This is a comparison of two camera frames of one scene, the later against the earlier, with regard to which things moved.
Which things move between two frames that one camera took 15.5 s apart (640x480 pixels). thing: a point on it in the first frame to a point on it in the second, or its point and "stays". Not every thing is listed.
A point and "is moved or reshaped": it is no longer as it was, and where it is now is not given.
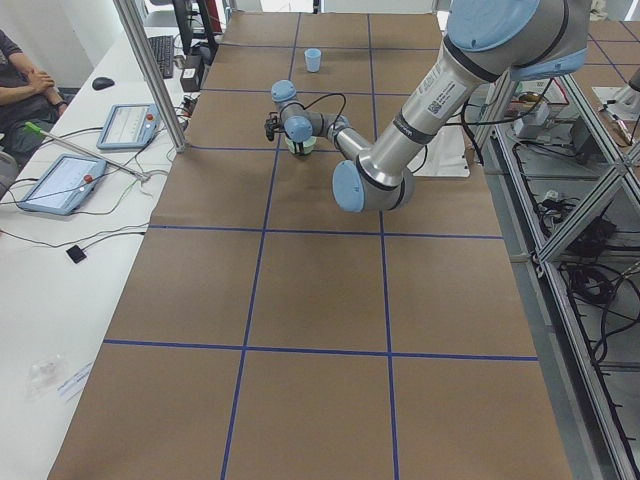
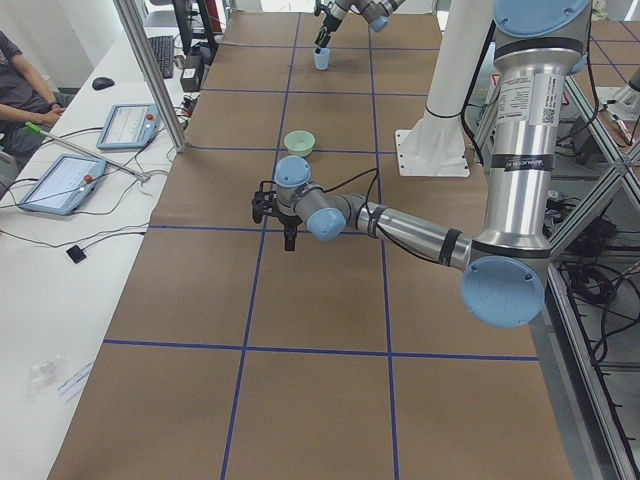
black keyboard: x=163 y=48 stays
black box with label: x=192 y=74 stays
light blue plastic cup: x=313 y=59 is moved or reshaped
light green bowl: x=308 y=144 stays
